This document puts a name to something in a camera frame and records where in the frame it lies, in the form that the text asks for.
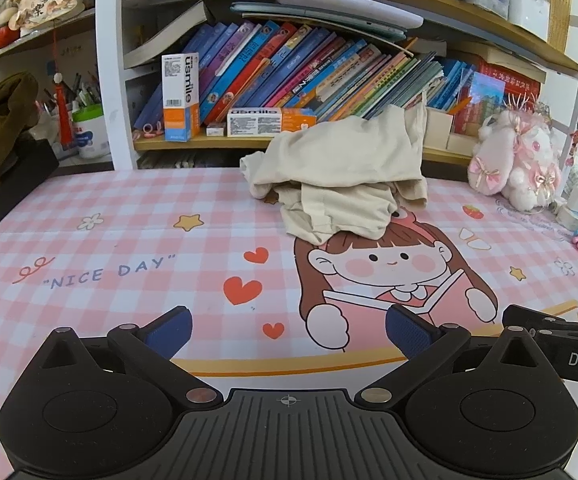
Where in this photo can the white green pen cup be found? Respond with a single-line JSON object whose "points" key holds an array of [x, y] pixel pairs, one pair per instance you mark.
{"points": [[91, 135]]}

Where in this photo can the pink white plush bunny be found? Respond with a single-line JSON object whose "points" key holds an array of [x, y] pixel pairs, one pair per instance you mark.
{"points": [[516, 155]]}

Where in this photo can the cream T-shirt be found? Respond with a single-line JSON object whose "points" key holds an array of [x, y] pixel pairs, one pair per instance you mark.
{"points": [[339, 170]]}

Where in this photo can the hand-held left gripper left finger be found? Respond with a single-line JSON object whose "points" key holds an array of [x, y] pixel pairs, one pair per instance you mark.
{"points": [[169, 331]]}

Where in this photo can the beige paper boxes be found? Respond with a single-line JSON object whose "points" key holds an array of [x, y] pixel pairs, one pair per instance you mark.
{"points": [[441, 127]]}

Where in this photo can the red tassel charm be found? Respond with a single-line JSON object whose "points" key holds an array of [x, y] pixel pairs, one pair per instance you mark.
{"points": [[62, 110]]}

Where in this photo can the tall white orange carton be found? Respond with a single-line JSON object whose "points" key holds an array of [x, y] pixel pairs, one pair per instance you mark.
{"points": [[180, 95]]}

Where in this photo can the small white box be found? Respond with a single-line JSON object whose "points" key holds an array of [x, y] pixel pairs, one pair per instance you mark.
{"points": [[216, 130]]}

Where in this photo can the pink scissors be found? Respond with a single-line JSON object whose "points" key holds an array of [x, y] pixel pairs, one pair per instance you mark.
{"points": [[151, 131]]}

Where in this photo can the thick grey paperback book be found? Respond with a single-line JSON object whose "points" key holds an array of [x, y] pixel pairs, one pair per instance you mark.
{"points": [[169, 35]]}

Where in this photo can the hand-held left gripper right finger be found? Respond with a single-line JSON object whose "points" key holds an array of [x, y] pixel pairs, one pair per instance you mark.
{"points": [[409, 331]]}

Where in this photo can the white tablet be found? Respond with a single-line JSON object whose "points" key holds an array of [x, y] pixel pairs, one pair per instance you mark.
{"points": [[344, 6]]}

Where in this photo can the long white orange carton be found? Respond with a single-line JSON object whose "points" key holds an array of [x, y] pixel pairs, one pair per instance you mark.
{"points": [[259, 122]]}

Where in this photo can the row of colourful books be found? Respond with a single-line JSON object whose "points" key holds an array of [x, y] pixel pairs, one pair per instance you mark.
{"points": [[279, 70]]}

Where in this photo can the white and wooden bookshelf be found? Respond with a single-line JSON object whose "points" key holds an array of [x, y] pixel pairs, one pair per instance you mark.
{"points": [[114, 60]]}

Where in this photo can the bunch of pens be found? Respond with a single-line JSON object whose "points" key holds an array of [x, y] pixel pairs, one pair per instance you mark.
{"points": [[76, 92]]}

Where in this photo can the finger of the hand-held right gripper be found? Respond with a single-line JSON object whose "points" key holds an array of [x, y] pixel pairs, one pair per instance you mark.
{"points": [[524, 317]]}

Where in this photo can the pink checked cartoon desk mat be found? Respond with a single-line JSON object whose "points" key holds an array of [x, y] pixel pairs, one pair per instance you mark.
{"points": [[119, 240]]}

